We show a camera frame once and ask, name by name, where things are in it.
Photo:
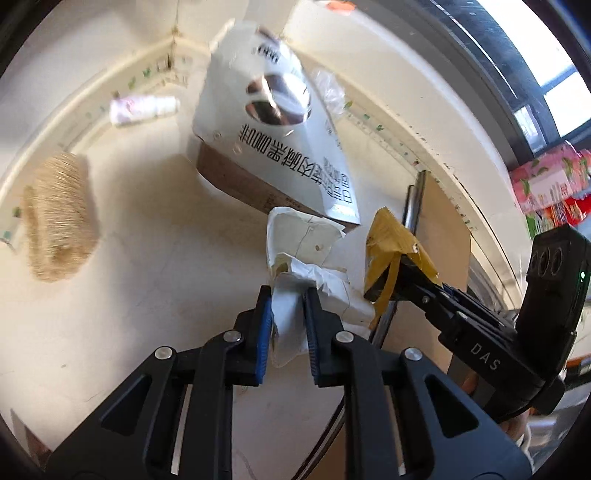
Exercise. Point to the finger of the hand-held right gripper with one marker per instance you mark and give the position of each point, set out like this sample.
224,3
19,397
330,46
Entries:
422,274
427,300

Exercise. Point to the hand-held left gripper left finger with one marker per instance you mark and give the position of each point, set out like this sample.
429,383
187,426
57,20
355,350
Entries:
263,332

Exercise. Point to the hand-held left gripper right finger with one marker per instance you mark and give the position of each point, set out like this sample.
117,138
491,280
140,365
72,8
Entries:
311,337

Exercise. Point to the yellow tape wad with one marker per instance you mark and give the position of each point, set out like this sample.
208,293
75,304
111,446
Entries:
388,240

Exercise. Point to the white paper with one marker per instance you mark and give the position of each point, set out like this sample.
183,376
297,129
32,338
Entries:
300,240

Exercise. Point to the person's right hand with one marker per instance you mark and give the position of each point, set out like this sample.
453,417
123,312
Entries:
515,427

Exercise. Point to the brown cardboard sheet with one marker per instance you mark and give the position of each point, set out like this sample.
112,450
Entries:
443,221

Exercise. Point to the pink detergent pouch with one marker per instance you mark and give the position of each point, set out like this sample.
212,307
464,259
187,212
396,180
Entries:
549,175

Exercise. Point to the white silver coffee box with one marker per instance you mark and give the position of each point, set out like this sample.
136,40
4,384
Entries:
258,138

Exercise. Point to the clear plastic bag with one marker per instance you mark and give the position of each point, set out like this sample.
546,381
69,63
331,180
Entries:
330,92

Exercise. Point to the tan loofah sponge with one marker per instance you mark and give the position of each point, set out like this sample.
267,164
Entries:
60,217

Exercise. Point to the small white pink bottle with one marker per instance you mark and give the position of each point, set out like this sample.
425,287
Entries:
138,108

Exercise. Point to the small orange clip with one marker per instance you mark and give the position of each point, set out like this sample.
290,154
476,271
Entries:
339,4

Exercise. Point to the dark window frame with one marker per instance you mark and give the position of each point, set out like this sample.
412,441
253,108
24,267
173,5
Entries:
508,69

